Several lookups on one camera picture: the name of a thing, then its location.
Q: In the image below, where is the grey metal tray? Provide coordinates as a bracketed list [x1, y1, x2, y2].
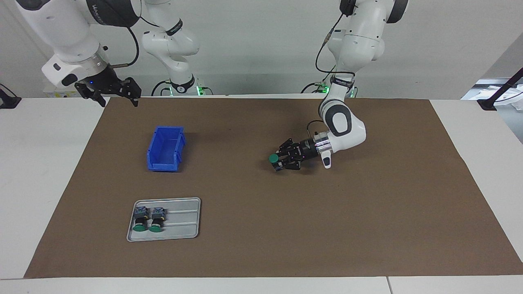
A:
[126, 197, 201, 243]

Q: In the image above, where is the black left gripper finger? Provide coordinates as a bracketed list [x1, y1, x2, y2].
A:
[280, 154, 305, 170]
[279, 138, 304, 154]

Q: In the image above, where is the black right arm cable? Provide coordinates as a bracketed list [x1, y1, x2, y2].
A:
[107, 12, 164, 68]

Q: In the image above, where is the brown table mat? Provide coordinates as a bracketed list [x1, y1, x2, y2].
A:
[24, 97, 523, 279]

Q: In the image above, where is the blue plastic bin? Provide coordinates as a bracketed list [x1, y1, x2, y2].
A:
[147, 126, 186, 172]

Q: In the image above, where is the white background clutter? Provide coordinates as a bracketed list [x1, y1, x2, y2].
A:
[462, 78, 523, 111]

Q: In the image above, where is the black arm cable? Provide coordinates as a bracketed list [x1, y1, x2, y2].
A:
[107, 12, 164, 68]
[307, 10, 356, 133]

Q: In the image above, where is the black base cable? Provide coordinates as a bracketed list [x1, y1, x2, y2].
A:
[301, 81, 329, 94]
[151, 80, 172, 96]

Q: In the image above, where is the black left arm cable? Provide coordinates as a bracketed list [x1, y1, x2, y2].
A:
[307, 10, 356, 133]

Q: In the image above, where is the white cardboard box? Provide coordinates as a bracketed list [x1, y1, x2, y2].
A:
[44, 88, 82, 98]

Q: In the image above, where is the black clamp stand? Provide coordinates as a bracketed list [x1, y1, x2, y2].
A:
[0, 84, 22, 109]
[477, 67, 523, 111]

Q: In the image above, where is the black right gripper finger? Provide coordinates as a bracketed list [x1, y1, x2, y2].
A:
[123, 77, 142, 107]
[84, 90, 107, 108]

